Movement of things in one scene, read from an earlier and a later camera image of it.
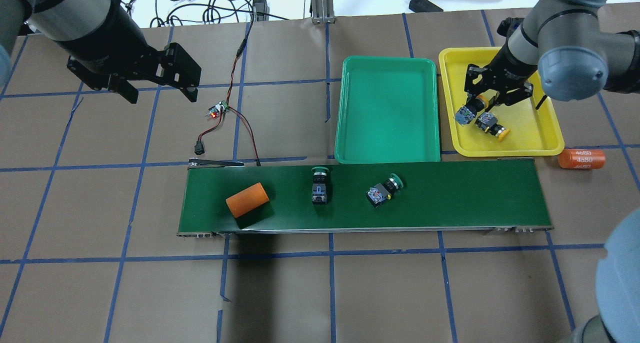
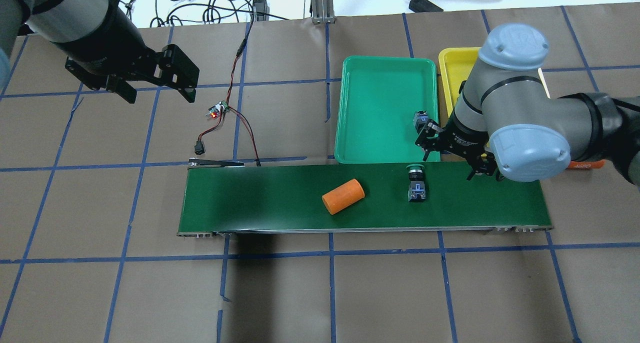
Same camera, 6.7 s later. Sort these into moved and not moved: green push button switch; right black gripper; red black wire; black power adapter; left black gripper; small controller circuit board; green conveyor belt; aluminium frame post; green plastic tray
Moved: right black gripper; green push button switch
Not moved: left black gripper; red black wire; aluminium frame post; small controller circuit board; green plastic tray; green conveyor belt; black power adapter
